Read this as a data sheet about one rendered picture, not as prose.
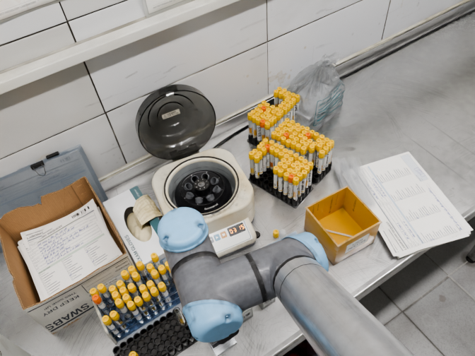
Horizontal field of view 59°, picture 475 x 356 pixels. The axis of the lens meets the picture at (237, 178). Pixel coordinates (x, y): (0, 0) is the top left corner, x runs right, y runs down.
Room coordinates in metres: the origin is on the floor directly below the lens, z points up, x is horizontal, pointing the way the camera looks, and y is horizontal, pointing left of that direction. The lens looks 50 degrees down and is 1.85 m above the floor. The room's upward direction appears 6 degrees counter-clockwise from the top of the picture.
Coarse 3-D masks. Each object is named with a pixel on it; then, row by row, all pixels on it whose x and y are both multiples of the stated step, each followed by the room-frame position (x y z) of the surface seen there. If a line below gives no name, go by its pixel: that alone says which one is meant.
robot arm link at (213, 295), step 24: (192, 264) 0.29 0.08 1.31; (216, 264) 0.30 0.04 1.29; (240, 264) 0.29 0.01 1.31; (192, 288) 0.26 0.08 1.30; (216, 288) 0.25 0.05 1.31; (240, 288) 0.25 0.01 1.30; (192, 312) 0.23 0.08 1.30; (216, 312) 0.22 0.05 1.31; (240, 312) 0.23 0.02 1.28; (216, 336) 0.20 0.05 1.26
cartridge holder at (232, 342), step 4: (228, 340) 0.32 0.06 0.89; (232, 340) 0.32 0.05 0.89; (212, 344) 0.31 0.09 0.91; (216, 344) 0.31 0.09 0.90; (220, 344) 0.31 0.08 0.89; (224, 344) 0.31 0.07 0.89; (228, 344) 0.31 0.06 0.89; (232, 344) 0.31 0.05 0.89; (236, 344) 0.31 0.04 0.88; (212, 348) 0.31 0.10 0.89; (216, 348) 0.31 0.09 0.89; (220, 348) 0.31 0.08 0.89; (224, 348) 0.30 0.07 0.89; (228, 348) 0.31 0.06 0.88; (216, 352) 0.30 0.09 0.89; (220, 352) 0.30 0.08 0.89
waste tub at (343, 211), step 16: (336, 192) 0.64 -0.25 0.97; (352, 192) 0.63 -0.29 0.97; (320, 208) 0.62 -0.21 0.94; (336, 208) 0.64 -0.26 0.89; (352, 208) 0.62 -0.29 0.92; (368, 208) 0.58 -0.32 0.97; (320, 224) 0.55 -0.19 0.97; (336, 224) 0.60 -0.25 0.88; (352, 224) 0.59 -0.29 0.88; (368, 224) 0.56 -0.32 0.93; (320, 240) 0.54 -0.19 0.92; (336, 240) 0.55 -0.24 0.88; (352, 240) 0.50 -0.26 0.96; (368, 240) 0.52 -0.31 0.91; (336, 256) 0.48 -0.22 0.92
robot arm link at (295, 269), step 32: (256, 256) 0.30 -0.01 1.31; (288, 256) 0.28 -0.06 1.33; (320, 256) 0.29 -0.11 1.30; (288, 288) 0.23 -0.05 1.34; (320, 288) 0.21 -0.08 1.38; (320, 320) 0.16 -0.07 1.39; (352, 320) 0.15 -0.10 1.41; (320, 352) 0.13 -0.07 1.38; (352, 352) 0.12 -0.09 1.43; (384, 352) 0.11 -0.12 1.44
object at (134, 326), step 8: (168, 272) 0.48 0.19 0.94; (144, 280) 0.46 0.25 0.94; (152, 280) 0.46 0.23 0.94; (168, 280) 0.46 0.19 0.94; (136, 288) 0.45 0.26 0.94; (168, 288) 0.44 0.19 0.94; (152, 296) 0.42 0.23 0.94; (160, 296) 0.42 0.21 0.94; (168, 296) 0.42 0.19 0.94; (176, 296) 0.44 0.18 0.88; (96, 304) 0.42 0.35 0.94; (112, 304) 0.41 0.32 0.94; (176, 304) 0.42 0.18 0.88; (120, 312) 0.39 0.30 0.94; (128, 312) 0.39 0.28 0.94; (152, 312) 0.40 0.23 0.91; (160, 312) 0.41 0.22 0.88; (112, 320) 0.37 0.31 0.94; (128, 320) 0.37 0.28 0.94; (136, 320) 0.38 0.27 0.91; (144, 320) 0.39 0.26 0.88; (152, 320) 0.39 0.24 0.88; (104, 328) 0.36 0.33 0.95; (120, 328) 0.37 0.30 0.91; (128, 328) 0.36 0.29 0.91; (136, 328) 0.37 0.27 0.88; (112, 336) 0.35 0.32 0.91
